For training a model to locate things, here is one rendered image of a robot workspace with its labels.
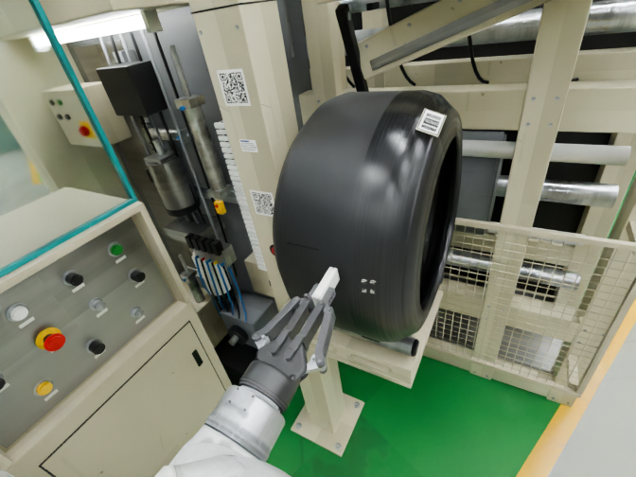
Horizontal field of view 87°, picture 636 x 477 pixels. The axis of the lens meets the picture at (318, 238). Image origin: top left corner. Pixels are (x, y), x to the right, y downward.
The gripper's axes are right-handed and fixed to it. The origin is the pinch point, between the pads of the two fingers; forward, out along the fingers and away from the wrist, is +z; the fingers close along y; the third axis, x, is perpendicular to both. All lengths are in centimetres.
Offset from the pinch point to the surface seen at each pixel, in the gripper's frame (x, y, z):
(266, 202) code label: 4.5, 31.1, 24.0
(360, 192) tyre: -11.3, -2.5, 12.6
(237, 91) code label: -22.9, 31.5, 27.8
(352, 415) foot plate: 127, 22, 19
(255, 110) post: -18.9, 27.7, 27.3
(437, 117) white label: -16.7, -11.0, 29.2
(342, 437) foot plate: 125, 22, 7
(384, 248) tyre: -4.3, -8.0, 7.7
